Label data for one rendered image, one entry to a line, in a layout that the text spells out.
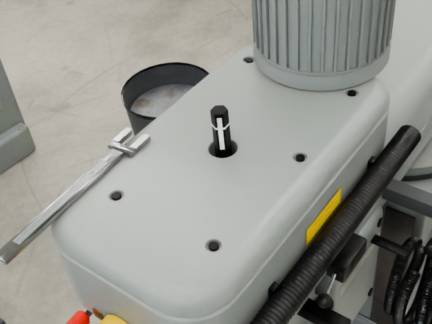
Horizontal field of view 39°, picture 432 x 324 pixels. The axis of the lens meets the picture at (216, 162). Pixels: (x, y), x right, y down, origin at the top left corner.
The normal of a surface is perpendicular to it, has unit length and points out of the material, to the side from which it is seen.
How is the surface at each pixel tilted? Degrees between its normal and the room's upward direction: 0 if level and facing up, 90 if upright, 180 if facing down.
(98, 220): 0
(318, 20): 90
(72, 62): 0
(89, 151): 0
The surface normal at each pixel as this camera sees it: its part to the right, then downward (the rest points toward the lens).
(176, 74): -0.08, 0.63
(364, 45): 0.47, 0.56
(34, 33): -0.09, -0.74
